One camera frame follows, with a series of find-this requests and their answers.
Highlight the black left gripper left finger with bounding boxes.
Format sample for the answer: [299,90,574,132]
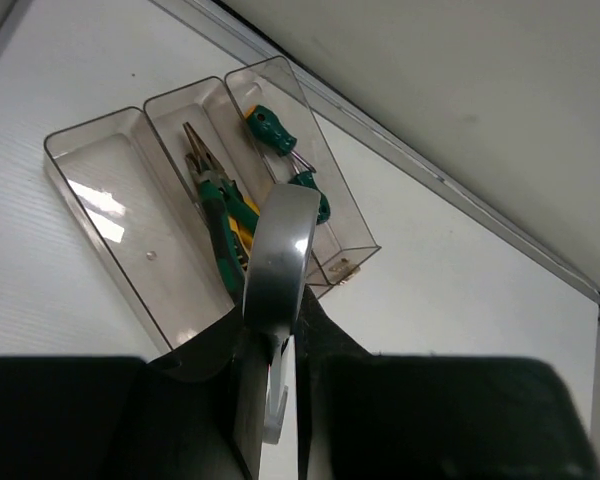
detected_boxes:
[0,309,265,479]

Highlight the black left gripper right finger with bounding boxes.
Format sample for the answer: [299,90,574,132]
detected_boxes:
[295,291,600,479]

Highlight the yellow black cutting pliers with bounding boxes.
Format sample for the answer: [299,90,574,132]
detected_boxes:
[228,216,253,270]

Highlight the yellow needle-nose pliers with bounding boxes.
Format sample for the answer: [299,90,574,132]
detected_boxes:
[182,122,260,240]

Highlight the large silver ratchet wrench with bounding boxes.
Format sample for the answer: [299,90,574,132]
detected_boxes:
[242,184,316,445]

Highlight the green stubby Phillips screwdriver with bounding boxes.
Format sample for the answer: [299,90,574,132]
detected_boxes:
[287,170,331,225]

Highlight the green stubby flathead screwdriver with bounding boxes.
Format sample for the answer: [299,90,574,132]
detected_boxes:
[245,104,316,173]

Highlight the green handled pliers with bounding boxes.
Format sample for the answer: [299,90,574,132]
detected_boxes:
[196,180,246,303]

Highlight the clear three-compartment container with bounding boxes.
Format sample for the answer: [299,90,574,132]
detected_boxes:
[43,57,378,353]

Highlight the aluminium rail right edge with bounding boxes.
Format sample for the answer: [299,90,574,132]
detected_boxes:
[154,1,600,302]

